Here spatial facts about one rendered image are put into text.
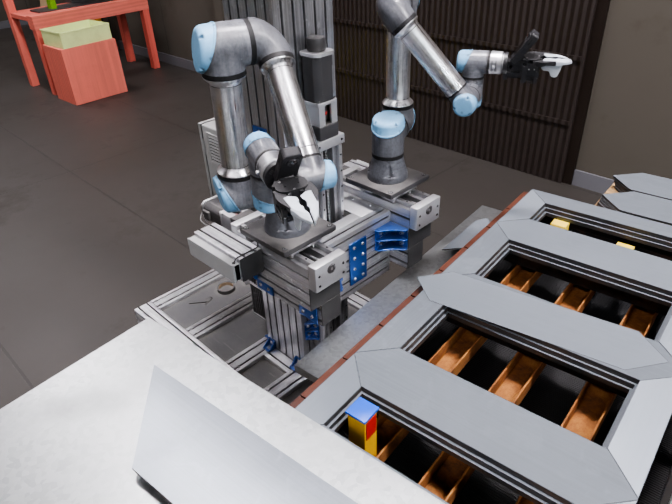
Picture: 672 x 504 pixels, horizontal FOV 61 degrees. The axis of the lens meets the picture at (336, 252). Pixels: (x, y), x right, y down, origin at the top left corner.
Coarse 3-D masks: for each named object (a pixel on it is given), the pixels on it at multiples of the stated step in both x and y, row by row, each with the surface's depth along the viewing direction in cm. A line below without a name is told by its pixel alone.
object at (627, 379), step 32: (576, 224) 220; (608, 224) 214; (544, 256) 198; (512, 288) 180; (640, 288) 181; (480, 320) 170; (544, 352) 160; (608, 384) 151; (384, 416) 145; (448, 448) 134; (512, 480) 126
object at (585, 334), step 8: (576, 320) 166; (584, 320) 166; (592, 320) 166; (600, 320) 166; (576, 328) 163; (584, 328) 163; (592, 328) 163; (600, 328) 163; (568, 336) 161; (576, 336) 160; (584, 336) 160; (592, 336) 160; (600, 336) 160; (568, 344) 158; (576, 344) 158; (584, 344) 158; (592, 344) 157; (576, 352) 155; (584, 352) 155; (592, 352) 155
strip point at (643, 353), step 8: (640, 336) 159; (640, 344) 157; (648, 344) 157; (632, 352) 154; (640, 352) 154; (648, 352) 154; (656, 352) 154; (632, 360) 152; (640, 360) 152; (648, 360) 151; (656, 360) 151; (664, 360) 151; (632, 368) 149
